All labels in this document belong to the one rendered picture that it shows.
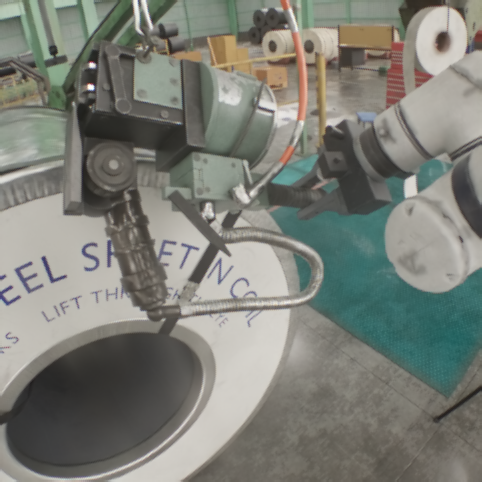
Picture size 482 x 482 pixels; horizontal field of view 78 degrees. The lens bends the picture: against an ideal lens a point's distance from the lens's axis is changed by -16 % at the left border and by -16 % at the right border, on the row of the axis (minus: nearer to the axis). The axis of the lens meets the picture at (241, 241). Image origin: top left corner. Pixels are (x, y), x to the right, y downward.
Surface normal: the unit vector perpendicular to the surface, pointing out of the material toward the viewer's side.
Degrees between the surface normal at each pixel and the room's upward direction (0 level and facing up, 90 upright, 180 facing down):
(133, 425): 2
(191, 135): 58
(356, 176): 65
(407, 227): 90
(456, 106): 77
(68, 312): 90
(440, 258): 93
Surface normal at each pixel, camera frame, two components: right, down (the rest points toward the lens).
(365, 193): -0.80, 0.00
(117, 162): 0.59, -0.18
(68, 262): 0.61, 0.40
